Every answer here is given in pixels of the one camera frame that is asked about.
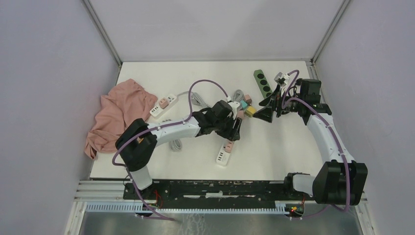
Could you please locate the pink charger plug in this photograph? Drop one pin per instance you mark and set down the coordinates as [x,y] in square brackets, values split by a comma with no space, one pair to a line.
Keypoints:
[240,114]

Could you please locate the pink charger plug end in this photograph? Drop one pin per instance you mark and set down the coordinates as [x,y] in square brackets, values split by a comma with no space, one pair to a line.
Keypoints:
[247,99]

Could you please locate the pink cloth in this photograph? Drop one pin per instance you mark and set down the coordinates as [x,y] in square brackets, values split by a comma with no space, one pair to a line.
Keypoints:
[123,104]

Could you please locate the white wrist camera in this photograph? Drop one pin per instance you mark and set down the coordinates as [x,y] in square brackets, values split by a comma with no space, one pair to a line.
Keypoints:
[282,80]
[235,106]

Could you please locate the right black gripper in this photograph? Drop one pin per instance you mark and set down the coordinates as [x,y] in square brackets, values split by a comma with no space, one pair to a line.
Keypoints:
[265,114]

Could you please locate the yellow charger plug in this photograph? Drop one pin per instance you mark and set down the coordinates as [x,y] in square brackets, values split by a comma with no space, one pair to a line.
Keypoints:
[249,111]

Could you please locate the green power strip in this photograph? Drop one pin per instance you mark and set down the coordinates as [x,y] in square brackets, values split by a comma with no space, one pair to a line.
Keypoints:
[262,83]

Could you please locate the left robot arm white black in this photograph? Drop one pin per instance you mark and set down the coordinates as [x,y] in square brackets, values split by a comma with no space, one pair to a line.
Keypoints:
[138,142]

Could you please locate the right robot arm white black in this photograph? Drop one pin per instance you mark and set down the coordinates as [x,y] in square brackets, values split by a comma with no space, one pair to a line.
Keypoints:
[341,179]

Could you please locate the teal usb charger plug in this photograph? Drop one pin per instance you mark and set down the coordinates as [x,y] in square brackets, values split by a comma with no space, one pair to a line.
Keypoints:
[243,104]

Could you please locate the black mounting base plate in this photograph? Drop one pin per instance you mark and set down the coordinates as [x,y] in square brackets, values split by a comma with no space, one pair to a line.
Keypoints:
[216,194]

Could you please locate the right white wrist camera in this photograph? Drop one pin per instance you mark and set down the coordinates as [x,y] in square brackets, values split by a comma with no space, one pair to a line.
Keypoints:
[282,80]

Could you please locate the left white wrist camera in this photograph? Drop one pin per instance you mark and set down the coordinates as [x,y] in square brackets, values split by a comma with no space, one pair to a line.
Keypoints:
[235,106]

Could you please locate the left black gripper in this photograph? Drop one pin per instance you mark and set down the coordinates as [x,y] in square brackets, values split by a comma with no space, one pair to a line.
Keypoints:
[232,134]

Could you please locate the pink plug on right strip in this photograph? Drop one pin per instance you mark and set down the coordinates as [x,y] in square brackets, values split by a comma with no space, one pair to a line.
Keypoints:
[228,147]

